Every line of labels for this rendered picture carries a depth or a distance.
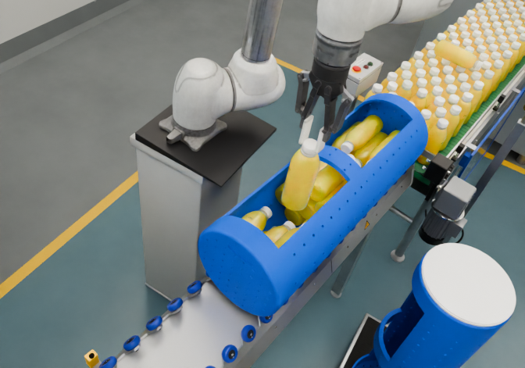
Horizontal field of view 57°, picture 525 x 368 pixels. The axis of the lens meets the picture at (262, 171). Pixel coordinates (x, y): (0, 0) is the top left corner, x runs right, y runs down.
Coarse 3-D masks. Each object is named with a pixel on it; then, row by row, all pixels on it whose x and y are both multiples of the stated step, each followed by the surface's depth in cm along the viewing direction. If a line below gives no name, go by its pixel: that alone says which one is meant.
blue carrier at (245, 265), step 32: (384, 96) 171; (384, 128) 181; (416, 128) 165; (320, 160) 144; (352, 160) 144; (384, 160) 151; (256, 192) 144; (352, 192) 140; (384, 192) 156; (224, 224) 123; (320, 224) 130; (352, 224) 143; (224, 256) 126; (256, 256) 117; (288, 256) 121; (320, 256) 132; (224, 288) 136; (256, 288) 124; (288, 288) 123
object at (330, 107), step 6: (324, 90) 99; (330, 90) 98; (324, 96) 100; (324, 102) 101; (330, 102) 101; (330, 108) 102; (324, 114) 103; (330, 114) 103; (324, 120) 104; (330, 120) 104; (324, 126) 105; (324, 132) 105
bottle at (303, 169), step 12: (300, 156) 113; (312, 156) 112; (288, 168) 118; (300, 168) 113; (312, 168) 113; (288, 180) 118; (300, 180) 115; (312, 180) 116; (288, 192) 120; (300, 192) 118; (288, 204) 122; (300, 204) 122
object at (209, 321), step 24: (360, 240) 173; (336, 264) 163; (216, 288) 143; (312, 288) 154; (192, 312) 137; (216, 312) 138; (240, 312) 138; (288, 312) 146; (168, 336) 131; (192, 336) 132; (216, 336) 133; (240, 336) 133; (264, 336) 138; (120, 360) 125; (144, 360) 125; (168, 360) 126; (192, 360) 127; (216, 360) 128; (240, 360) 132
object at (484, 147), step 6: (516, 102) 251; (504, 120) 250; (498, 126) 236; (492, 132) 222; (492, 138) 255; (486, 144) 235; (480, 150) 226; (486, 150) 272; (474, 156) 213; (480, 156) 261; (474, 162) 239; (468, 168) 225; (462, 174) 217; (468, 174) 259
